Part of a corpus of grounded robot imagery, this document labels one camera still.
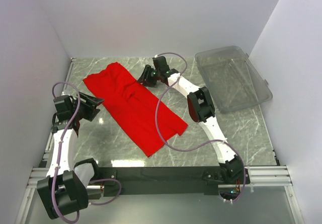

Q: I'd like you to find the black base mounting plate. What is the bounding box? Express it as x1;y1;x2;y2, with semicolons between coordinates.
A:
94;166;250;197

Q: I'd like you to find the aluminium rail frame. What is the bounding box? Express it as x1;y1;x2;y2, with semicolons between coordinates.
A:
15;57;305;224

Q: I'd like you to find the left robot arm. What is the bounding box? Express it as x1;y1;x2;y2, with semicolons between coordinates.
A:
37;93;104;219

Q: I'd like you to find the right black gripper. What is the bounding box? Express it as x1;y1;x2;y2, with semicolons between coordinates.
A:
136;65;160;88

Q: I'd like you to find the red t shirt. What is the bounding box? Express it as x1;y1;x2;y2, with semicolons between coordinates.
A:
83;62;188;157

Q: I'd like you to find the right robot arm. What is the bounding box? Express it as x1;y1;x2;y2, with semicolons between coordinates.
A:
137;53;247;185

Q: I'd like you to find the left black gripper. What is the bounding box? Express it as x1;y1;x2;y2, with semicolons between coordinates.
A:
71;92;104;121

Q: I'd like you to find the clear plastic bin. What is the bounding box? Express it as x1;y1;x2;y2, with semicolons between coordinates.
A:
195;46;273;113

